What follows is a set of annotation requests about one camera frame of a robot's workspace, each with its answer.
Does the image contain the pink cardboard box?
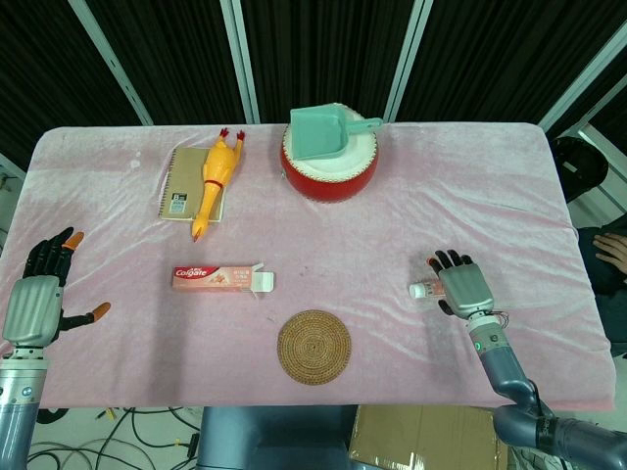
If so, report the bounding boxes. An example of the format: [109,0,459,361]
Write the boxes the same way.
[170,261,278,299]

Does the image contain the red white drum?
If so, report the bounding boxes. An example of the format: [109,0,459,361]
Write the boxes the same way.
[279,102,381,203]

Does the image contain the person's bare hand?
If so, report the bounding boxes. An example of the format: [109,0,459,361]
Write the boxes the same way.
[593,233,627,275]

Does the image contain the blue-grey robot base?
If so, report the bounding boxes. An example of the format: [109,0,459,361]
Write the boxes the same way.
[195,405,359,470]

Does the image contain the white frame post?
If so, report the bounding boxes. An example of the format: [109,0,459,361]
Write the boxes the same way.
[72,0,153,126]
[536,23,627,128]
[384,0,432,121]
[219,0,261,123]

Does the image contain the yellow rubber chicken toy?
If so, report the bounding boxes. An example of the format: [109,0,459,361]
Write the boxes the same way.
[190,127,246,244]

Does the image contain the pink tube with white cap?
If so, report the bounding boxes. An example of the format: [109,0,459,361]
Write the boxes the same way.
[409,278,447,300]

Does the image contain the pink velvet tablecloth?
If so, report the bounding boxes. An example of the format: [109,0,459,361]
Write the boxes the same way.
[0,121,616,410]

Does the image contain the brown spiral notebook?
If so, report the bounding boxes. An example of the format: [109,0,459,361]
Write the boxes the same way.
[157,146,226,224]

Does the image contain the floor cable bundle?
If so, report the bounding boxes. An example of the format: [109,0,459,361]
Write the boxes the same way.
[36,405,202,470]

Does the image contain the brown cardboard box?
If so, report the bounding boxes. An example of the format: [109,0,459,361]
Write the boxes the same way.
[348,403,510,470]

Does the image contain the teal plastic scoop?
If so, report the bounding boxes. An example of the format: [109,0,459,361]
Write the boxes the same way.
[288,103,384,162]

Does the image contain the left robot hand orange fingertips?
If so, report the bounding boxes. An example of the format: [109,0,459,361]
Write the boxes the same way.
[2,226,113,350]

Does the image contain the black chair back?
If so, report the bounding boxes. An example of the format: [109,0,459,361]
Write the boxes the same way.
[551,136,610,203]

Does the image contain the round woven rattan coaster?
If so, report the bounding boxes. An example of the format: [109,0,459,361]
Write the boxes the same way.
[276,309,355,387]

